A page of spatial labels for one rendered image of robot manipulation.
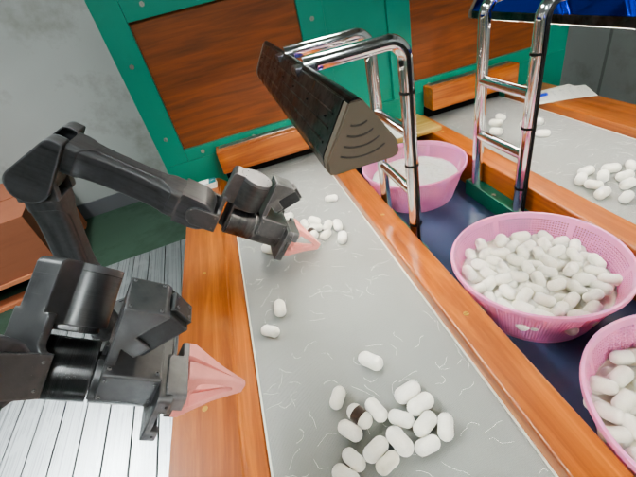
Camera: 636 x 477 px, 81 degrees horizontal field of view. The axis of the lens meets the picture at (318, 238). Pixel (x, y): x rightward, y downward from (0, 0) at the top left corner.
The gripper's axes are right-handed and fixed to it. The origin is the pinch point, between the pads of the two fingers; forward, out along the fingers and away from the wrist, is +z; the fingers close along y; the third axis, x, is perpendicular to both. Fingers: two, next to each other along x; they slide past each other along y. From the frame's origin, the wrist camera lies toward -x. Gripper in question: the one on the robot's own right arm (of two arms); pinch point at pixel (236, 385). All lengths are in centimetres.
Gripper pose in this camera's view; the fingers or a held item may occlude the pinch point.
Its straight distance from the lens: 46.9
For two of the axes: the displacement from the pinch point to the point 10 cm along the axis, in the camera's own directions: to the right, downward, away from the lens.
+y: -2.6, -5.3, 8.1
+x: -4.6, 8.0, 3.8
